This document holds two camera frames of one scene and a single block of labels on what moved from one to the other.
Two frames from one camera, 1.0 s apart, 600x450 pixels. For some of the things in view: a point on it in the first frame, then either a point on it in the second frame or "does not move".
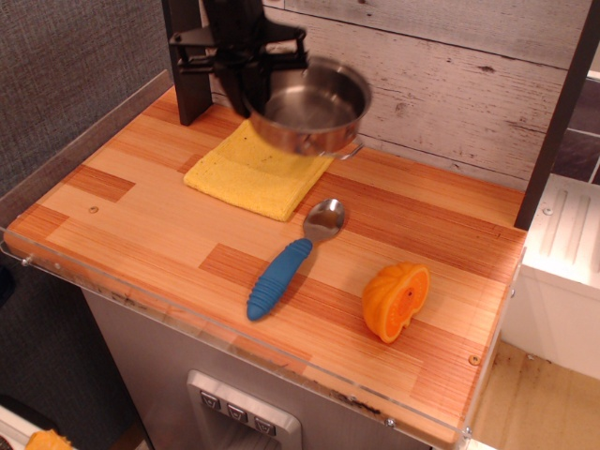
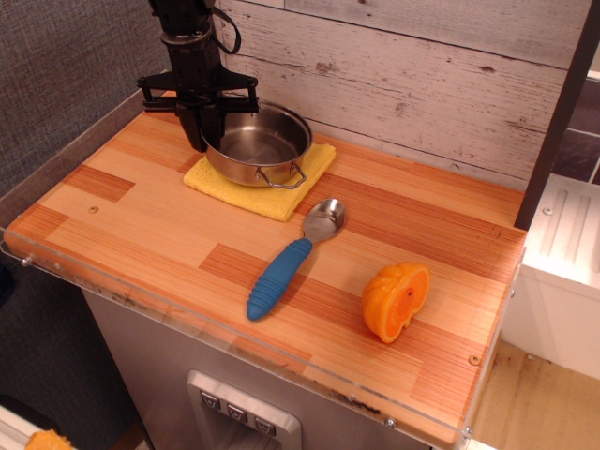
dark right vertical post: x=585 y=49 does not move
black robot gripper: x=240 y=45 → x=198 y=85
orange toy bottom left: x=48 y=440 does not move
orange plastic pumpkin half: x=392 y=295 does not move
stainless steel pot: x=318 y=109 → x=262 y=147
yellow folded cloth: x=252 y=172 does not move
